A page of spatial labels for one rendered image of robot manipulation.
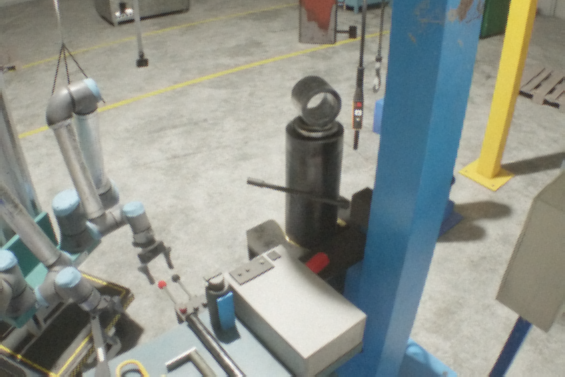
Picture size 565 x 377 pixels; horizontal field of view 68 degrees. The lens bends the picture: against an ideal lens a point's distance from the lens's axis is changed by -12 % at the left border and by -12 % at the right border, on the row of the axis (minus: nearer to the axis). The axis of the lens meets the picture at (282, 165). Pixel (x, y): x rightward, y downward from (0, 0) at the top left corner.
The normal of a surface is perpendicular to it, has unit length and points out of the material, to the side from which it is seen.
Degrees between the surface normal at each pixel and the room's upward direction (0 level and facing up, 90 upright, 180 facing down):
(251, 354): 0
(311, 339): 0
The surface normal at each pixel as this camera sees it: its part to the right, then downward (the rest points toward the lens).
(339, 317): 0.00, -0.85
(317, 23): -0.08, 0.53
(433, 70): -0.78, 0.33
